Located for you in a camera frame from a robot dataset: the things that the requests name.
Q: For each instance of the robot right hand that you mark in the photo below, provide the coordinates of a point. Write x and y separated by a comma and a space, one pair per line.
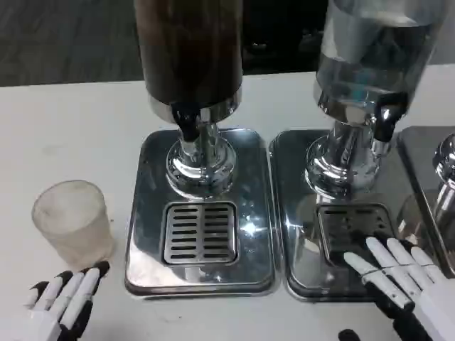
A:
409, 284

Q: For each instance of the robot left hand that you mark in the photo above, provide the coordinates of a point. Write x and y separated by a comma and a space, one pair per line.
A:
67, 295

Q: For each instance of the clear ribbed glass cup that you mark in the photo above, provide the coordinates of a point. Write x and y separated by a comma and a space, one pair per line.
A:
76, 227

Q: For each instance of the steel slotted drip grid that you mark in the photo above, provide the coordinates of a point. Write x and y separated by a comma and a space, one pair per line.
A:
200, 232
341, 223

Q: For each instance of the steel drip tray base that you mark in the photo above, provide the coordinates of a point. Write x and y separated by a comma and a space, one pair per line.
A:
416, 152
256, 199
298, 220

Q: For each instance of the chrome dispenser stand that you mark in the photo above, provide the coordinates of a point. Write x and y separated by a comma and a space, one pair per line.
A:
446, 160

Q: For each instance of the black tap of water dispenser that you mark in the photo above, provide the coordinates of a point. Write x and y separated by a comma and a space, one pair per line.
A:
387, 117

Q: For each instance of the black tap of dark dispenser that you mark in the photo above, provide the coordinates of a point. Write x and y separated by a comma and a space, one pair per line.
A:
186, 124

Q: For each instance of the drink dispenser with dark drink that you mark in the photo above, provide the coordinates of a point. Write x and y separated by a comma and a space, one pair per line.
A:
188, 53

